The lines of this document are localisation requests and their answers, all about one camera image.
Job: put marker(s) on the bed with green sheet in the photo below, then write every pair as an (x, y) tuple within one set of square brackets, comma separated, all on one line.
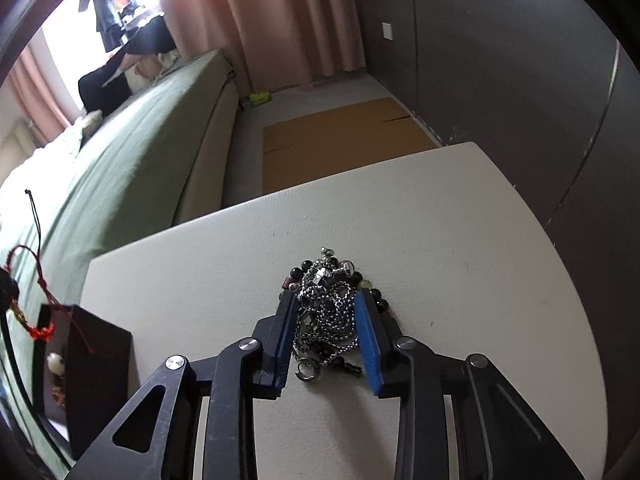
[(150, 150)]

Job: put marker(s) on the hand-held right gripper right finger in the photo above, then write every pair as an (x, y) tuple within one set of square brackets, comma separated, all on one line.
[(367, 345)]

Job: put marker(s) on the beige cloth bundle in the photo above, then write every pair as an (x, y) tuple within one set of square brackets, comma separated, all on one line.
[(150, 67)]

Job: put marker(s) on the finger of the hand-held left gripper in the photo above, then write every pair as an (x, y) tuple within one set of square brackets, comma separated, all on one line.
[(4, 286)]

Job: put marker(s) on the black garment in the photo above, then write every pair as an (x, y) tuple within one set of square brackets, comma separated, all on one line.
[(150, 37)]

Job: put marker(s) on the black jewelry box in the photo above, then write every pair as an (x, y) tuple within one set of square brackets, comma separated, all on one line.
[(100, 385)]

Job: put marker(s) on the white wall outlet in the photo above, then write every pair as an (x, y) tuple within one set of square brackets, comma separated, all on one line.
[(388, 31)]

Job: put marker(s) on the crumpled green quilt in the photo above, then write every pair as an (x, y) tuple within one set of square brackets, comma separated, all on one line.
[(45, 160)]

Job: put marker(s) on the hanging dark clothes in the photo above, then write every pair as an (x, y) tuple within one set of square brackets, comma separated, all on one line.
[(107, 20)]

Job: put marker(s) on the wide pink curtain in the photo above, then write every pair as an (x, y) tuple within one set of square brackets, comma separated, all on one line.
[(275, 20)]

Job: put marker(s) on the flattened cardboard sheet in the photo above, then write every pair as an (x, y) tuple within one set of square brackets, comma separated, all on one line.
[(340, 140)]

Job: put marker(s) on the narrow pink curtain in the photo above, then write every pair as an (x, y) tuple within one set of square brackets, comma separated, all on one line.
[(40, 90)]

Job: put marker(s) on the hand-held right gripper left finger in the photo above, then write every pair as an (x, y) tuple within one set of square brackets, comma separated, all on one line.
[(286, 350)]

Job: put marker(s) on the small green box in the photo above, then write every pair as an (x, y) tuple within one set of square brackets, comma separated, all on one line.
[(260, 98)]

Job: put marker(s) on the dark grey wardrobe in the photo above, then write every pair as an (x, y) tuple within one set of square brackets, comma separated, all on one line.
[(500, 85)]

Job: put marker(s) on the beige pillow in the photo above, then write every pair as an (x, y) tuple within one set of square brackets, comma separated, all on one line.
[(91, 121)]

